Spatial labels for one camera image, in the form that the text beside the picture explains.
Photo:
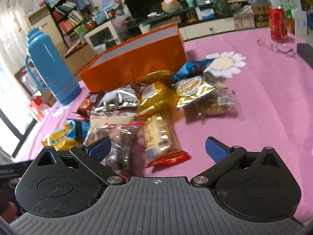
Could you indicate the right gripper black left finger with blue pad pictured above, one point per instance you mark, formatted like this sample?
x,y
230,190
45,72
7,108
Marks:
x,y
91,157

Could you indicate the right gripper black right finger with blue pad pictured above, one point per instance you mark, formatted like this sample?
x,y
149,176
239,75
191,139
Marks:
x,y
225,158

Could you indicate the clear red-trim dark snack bag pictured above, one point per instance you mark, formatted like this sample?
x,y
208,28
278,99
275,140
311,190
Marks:
x,y
124,137

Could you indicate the yellow snack packet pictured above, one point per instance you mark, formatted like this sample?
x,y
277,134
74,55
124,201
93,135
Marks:
x,y
62,139

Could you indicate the golden biscuit pack red end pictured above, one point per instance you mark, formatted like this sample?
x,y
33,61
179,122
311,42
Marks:
x,y
162,144

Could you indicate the blue wrapper snack left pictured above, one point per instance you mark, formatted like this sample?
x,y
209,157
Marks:
x,y
78,128

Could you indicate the blue wrapper snack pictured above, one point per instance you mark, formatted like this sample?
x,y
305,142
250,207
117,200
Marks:
x,y
192,69
78,128

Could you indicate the beige snack packet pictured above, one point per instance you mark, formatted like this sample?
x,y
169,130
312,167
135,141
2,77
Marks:
x,y
98,119

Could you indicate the dark brown chocolate snack packet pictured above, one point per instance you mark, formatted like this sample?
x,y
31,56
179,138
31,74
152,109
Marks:
x,y
91,101

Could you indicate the clear wrapped brown cake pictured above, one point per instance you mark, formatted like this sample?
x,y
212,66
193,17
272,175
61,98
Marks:
x,y
216,103

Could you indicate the silver foil snack packet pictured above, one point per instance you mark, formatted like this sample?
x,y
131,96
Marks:
x,y
124,97

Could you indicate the blue thermos jug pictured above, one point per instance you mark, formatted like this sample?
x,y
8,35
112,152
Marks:
x,y
47,68

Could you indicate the gold Danisa cookie packet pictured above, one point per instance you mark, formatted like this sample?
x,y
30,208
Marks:
x,y
189,91

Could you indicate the translucent yellow snack wrapper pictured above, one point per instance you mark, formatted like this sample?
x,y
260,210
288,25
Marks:
x,y
157,94

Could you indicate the blue wrapper snack right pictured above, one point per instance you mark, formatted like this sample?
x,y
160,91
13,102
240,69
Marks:
x,y
192,69

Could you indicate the pink floral tablecloth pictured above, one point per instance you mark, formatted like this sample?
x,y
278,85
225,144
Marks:
x,y
274,102

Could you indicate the white glass-door cabinet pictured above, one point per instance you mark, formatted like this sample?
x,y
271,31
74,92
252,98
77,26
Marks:
x,y
103,34

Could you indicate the orange storage box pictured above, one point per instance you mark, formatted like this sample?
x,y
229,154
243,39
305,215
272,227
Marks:
x,y
160,49

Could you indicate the clear eyeglasses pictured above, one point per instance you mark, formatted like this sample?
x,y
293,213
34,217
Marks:
x,y
278,47

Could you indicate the white tv cabinet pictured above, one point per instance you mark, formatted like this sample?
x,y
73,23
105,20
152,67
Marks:
x,y
190,31

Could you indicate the black box at edge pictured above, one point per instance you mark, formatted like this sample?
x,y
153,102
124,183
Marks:
x,y
305,51

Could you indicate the white air conditioner unit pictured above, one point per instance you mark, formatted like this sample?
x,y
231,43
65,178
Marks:
x,y
42,18

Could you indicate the red soda can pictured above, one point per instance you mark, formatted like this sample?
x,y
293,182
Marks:
x,y
278,24

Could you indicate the dark bookshelf with books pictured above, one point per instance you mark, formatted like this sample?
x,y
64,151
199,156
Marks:
x,y
70,18

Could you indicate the fruit bowl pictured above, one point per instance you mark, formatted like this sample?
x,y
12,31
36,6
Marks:
x,y
170,6

